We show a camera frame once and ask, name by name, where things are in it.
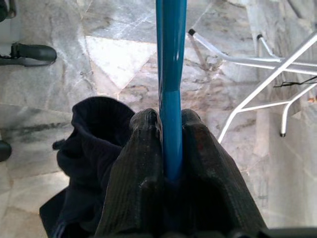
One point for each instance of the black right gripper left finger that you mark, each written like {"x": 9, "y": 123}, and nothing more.
{"x": 138, "y": 173}

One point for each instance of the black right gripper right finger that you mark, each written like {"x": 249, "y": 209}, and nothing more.
{"x": 210, "y": 178}

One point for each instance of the dark navy garment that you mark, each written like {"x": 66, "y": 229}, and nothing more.
{"x": 86, "y": 153}

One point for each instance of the blue plastic hanger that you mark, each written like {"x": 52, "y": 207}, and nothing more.
{"x": 173, "y": 74}

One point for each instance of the pale plastic folding table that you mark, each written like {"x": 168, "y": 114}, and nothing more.
{"x": 281, "y": 65}

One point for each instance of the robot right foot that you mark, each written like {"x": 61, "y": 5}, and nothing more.
{"x": 5, "y": 150}

